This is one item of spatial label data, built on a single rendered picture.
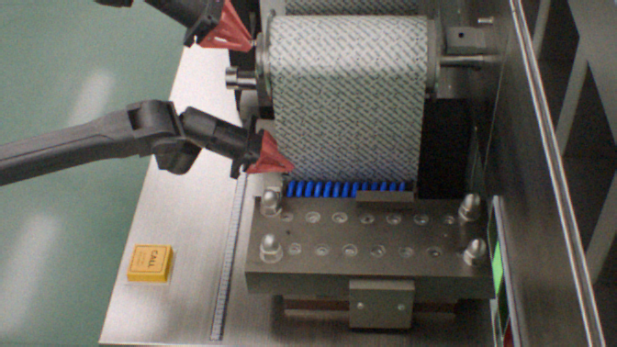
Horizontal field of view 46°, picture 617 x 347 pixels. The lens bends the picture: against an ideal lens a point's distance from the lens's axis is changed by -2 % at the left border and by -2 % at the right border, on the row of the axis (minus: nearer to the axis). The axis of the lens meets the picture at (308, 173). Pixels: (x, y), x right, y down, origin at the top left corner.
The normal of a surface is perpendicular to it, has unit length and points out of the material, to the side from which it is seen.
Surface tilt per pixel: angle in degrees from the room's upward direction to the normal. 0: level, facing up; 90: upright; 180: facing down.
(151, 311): 0
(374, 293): 90
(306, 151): 90
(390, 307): 90
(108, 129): 15
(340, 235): 0
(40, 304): 0
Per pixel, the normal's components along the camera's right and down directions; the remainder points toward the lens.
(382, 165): -0.06, 0.72
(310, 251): -0.04, -0.69
